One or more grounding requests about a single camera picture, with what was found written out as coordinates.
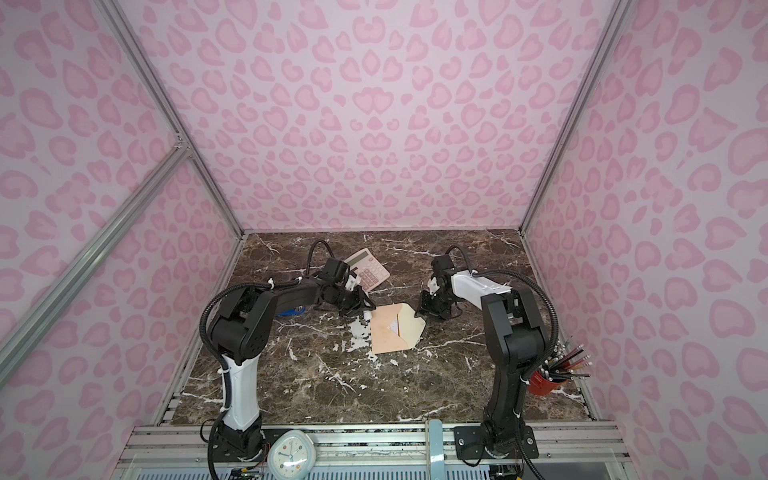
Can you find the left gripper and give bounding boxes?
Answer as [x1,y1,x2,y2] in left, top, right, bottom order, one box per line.
[333,285,378,317]

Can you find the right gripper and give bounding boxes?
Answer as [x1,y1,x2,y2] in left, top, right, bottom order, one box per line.
[412,288,461,322]

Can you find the peach envelope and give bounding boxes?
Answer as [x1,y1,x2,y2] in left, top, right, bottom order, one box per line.
[366,303,426,354]

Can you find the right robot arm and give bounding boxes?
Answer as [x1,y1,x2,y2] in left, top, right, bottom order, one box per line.
[417,253,558,466]

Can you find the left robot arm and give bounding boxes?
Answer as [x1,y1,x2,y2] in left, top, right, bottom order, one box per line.
[199,258,376,464]

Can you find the pink calculator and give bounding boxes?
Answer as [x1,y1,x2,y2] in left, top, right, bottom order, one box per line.
[345,248,390,293]

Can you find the blue stapler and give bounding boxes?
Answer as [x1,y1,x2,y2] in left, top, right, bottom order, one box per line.
[278,307,307,317]

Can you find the light blue tape strip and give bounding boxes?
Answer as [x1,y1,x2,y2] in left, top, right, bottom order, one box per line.
[425,419,447,480]

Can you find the red pencil cup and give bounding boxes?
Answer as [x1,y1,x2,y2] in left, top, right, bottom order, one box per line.
[528,341,592,396]

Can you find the white desk clock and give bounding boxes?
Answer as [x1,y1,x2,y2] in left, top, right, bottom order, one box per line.
[267,429,317,480]

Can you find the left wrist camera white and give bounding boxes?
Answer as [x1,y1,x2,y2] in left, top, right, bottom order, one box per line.
[345,272,361,291]

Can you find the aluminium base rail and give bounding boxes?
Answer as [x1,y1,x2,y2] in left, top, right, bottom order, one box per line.
[112,421,638,479]

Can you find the aluminium frame strut right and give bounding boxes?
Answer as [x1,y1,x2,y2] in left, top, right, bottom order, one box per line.
[518,0,637,237]

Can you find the aluminium frame strut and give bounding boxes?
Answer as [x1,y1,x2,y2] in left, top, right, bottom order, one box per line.
[93,0,245,238]
[518,0,637,237]

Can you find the aluminium diagonal frame bar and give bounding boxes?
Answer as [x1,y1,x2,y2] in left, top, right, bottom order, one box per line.
[1,142,188,385]

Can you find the aluminium frame strut left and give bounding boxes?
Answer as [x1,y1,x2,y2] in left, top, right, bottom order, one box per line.
[93,0,245,238]

